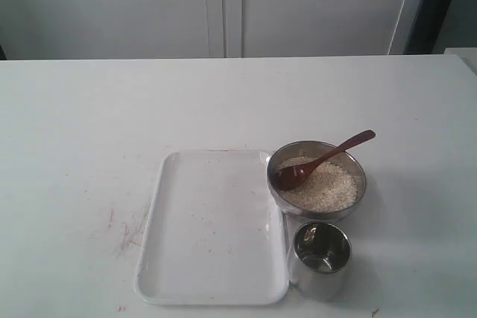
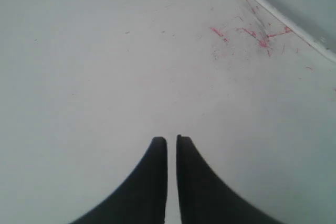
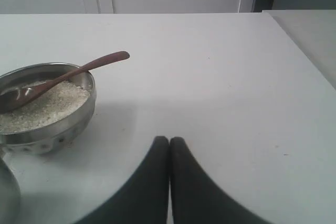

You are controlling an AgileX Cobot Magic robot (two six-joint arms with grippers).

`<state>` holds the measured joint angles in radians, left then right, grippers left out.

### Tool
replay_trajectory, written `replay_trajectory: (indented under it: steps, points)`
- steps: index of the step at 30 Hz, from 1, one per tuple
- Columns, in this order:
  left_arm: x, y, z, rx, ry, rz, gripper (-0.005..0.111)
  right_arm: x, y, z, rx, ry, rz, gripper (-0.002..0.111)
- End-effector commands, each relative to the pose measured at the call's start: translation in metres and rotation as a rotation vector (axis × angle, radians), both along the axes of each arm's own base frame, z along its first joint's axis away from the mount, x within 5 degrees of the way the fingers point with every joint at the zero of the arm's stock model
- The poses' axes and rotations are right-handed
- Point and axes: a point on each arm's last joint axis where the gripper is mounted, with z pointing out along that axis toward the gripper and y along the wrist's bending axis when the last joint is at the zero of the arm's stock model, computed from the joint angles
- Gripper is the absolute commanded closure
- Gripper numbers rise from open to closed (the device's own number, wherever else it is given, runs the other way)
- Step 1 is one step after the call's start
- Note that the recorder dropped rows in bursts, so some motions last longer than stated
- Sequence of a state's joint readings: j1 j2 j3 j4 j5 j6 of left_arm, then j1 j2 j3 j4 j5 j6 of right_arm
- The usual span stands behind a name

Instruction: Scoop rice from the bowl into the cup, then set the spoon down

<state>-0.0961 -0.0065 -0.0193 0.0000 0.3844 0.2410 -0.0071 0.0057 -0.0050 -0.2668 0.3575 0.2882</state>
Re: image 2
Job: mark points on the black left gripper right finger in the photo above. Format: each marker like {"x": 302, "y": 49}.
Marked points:
{"x": 204, "y": 197}

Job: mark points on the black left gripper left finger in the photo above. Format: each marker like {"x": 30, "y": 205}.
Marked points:
{"x": 142, "y": 197}

